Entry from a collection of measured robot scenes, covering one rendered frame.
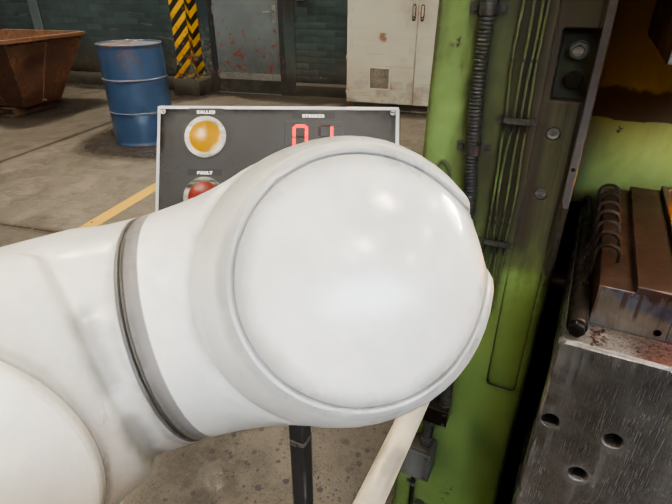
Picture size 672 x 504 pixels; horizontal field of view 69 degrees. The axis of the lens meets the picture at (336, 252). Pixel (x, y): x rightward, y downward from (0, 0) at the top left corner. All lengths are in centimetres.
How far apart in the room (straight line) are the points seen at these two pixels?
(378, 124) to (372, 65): 537
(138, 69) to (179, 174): 423
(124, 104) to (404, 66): 302
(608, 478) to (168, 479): 127
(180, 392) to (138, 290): 4
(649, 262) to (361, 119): 47
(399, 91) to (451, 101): 519
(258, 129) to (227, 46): 671
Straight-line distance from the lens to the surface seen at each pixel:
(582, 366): 78
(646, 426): 84
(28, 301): 19
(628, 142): 120
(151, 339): 18
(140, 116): 502
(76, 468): 19
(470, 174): 86
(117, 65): 497
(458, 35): 85
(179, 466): 178
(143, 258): 19
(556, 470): 93
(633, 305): 80
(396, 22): 597
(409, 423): 97
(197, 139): 72
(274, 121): 71
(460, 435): 122
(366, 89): 613
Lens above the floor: 135
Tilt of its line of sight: 29 degrees down
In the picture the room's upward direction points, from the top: straight up
